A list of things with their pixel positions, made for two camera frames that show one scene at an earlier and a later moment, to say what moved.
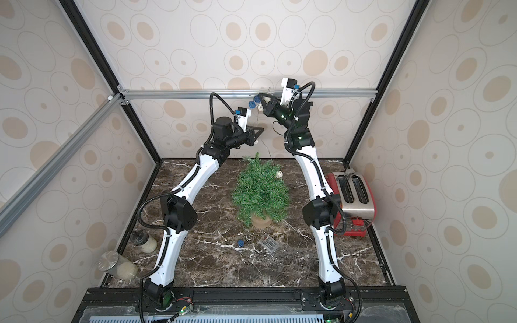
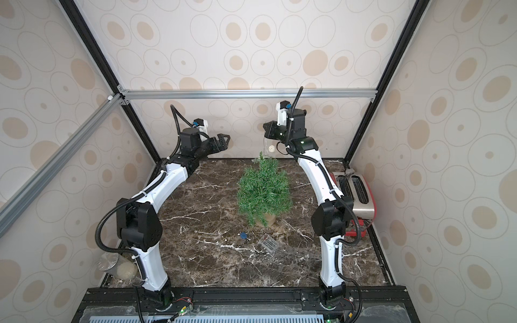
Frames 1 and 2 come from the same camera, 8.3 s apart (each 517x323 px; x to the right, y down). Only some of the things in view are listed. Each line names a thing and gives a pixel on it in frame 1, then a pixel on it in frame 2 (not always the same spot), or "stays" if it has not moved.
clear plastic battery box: (269, 244) stays
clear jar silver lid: (120, 267) stays
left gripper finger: (260, 130) → (224, 138)
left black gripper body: (245, 137) → (211, 147)
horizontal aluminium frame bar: (242, 93) stays
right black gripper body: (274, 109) → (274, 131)
